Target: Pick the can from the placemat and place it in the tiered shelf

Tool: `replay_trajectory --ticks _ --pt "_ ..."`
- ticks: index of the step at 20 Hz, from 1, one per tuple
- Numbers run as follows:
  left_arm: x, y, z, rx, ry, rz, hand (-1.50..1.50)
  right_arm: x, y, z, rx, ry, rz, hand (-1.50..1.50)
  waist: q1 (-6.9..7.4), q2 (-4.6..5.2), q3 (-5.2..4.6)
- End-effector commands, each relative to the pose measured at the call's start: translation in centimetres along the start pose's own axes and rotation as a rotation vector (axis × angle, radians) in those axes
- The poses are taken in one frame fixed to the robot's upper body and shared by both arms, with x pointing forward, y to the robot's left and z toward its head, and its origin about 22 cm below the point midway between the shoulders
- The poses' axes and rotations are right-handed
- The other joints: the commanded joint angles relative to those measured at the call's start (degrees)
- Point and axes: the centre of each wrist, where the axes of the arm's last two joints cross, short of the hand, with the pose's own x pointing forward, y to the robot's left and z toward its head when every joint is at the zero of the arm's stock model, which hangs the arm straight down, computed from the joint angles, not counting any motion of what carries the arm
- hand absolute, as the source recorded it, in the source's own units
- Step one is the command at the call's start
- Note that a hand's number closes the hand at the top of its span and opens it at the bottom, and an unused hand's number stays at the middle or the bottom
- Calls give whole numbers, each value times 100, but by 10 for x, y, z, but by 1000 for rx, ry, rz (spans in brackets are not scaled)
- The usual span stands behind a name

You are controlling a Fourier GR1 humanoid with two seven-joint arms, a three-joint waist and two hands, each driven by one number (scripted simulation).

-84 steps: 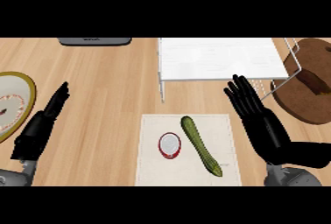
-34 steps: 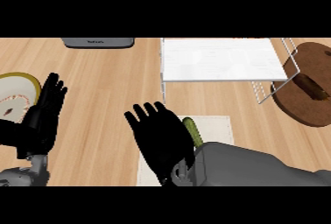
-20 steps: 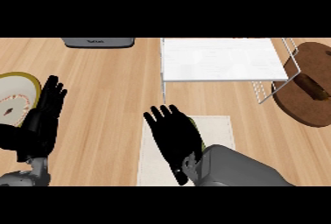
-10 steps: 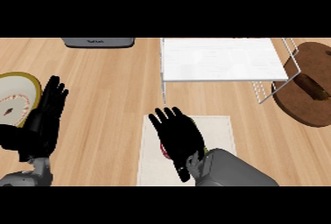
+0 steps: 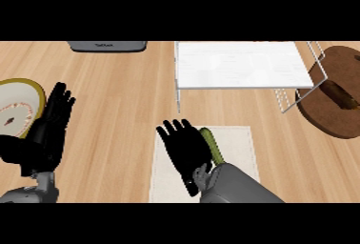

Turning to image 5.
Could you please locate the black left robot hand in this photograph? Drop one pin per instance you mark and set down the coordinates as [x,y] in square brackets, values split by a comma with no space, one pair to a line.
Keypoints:
[49,133]

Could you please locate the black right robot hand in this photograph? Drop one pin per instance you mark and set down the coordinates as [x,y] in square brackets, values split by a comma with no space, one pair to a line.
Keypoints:
[186,152]

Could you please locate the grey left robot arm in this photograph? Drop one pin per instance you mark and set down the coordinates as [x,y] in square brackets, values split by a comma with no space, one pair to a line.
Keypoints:
[36,190]

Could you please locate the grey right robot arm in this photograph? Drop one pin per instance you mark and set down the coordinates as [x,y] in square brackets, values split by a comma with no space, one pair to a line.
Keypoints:
[234,186]

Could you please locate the green can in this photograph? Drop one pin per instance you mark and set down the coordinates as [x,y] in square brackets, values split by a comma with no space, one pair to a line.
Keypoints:
[213,147]

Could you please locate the beige placemat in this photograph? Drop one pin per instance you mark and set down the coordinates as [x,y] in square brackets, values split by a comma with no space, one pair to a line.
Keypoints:
[237,152]

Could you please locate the yellow-rimmed white plate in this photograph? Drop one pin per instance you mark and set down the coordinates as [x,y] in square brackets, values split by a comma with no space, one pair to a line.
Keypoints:
[17,109]

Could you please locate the grey appliance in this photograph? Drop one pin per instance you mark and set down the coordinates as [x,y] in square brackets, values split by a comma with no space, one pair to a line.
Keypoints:
[107,46]

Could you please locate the round brown cutting board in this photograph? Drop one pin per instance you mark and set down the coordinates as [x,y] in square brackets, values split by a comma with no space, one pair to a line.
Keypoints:
[335,108]

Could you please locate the brown sausage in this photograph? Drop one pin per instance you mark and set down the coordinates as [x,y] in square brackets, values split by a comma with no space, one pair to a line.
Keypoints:
[340,94]

